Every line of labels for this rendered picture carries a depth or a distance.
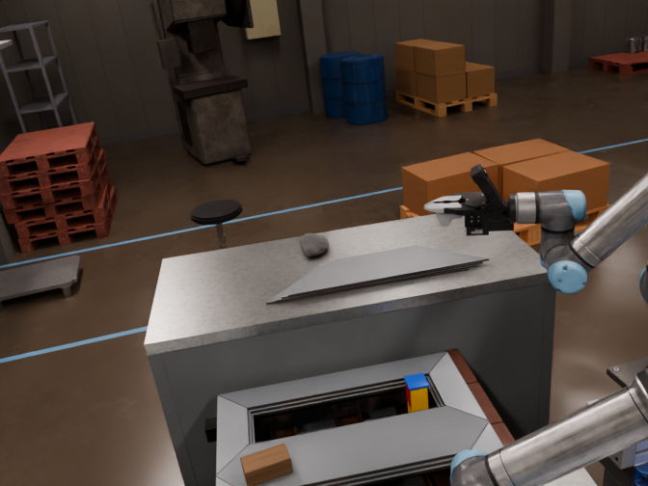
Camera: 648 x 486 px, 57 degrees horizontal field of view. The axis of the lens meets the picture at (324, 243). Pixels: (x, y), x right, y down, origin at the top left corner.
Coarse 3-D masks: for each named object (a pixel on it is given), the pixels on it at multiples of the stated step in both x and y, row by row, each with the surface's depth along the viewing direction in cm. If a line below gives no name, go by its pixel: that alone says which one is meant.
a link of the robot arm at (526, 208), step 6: (528, 192) 141; (516, 198) 140; (522, 198) 139; (528, 198) 139; (534, 198) 139; (516, 204) 140; (522, 204) 139; (528, 204) 138; (534, 204) 138; (516, 210) 140; (522, 210) 139; (528, 210) 138; (534, 210) 138; (516, 216) 140; (522, 216) 139; (528, 216) 139; (534, 216) 139; (522, 222) 141; (528, 222) 140; (534, 222) 140
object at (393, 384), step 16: (432, 368) 186; (384, 384) 183; (400, 384) 183; (432, 384) 180; (288, 400) 180; (304, 400) 180; (320, 400) 181; (336, 400) 181; (256, 416) 179; (416, 464) 152; (432, 464) 152; (448, 464) 153; (336, 480) 151; (352, 480) 150; (368, 480) 151; (384, 480) 151
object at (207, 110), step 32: (160, 0) 675; (192, 0) 650; (224, 0) 666; (160, 32) 721; (192, 32) 665; (192, 64) 716; (224, 64) 734; (192, 96) 676; (224, 96) 696; (192, 128) 714; (224, 128) 708; (224, 160) 723
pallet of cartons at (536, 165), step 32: (448, 160) 479; (480, 160) 470; (512, 160) 461; (544, 160) 453; (576, 160) 445; (416, 192) 463; (448, 192) 451; (480, 192) 461; (512, 192) 448; (576, 224) 454
